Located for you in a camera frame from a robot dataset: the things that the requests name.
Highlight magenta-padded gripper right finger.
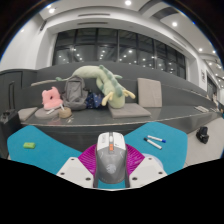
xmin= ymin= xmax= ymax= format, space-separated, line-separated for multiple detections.
xmin=123 ymin=145 xmax=168 ymax=189

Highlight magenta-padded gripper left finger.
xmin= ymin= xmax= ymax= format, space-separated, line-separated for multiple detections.
xmin=55 ymin=145 xmax=100 ymax=189

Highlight grey and white computer mouse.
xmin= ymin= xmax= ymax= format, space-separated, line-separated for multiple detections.
xmin=94 ymin=131 xmax=128 ymax=186

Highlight white marker with black cap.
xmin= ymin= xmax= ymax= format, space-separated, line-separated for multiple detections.
xmin=143 ymin=137 xmax=163 ymax=151

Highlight teal felt table mat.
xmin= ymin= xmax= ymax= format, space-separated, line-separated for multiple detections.
xmin=6 ymin=121 xmax=189 ymax=190

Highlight white marker with blue cap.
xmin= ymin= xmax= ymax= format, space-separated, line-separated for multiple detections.
xmin=147 ymin=134 xmax=167 ymax=144

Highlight green eraser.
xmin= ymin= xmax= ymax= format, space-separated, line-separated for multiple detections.
xmin=22 ymin=141 xmax=37 ymax=150

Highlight small black bag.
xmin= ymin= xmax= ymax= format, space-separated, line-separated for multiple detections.
xmin=195 ymin=126 xmax=210 ymax=145

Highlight flat grey seat cushion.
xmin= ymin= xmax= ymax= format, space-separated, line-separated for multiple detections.
xmin=17 ymin=106 xmax=39 ymax=122
xmin=34 ymin=107 xmax=63 ymax=120
xmin=108 ymin=102 xmax=152 ymax=119

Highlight black suitcase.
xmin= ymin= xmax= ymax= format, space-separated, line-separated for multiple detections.
xmin=0 ymin=109 xmax=22 ymax=159

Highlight pink plush cushion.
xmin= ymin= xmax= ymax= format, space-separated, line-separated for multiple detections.
xmin=41 ymin=86 xmax=64 ymax=111

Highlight dark blue starred bag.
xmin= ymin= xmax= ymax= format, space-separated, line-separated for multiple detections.
xmin=84 ymin=91 xmax=105 ymax=110

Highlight grey backpack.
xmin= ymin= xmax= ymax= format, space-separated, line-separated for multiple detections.
xmin=61 ymin=75 xmax=89 ymax=112

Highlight large grey square cushion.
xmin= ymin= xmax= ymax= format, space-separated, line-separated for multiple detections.
xmin=137 ymin=77 xmax=163 ymax=109

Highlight long green plush dragon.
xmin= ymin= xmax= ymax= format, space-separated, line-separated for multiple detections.
xmin=55 ymin=64 xmax=137 ymax=110

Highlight ceiling lights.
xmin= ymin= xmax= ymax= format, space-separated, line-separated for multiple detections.
xmin=18 ymin=0 xmax=224 ymax=81

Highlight dark glass window wall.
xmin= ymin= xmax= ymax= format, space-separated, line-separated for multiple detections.
xmin=52 ymin=27 xmax=187 ymax=80

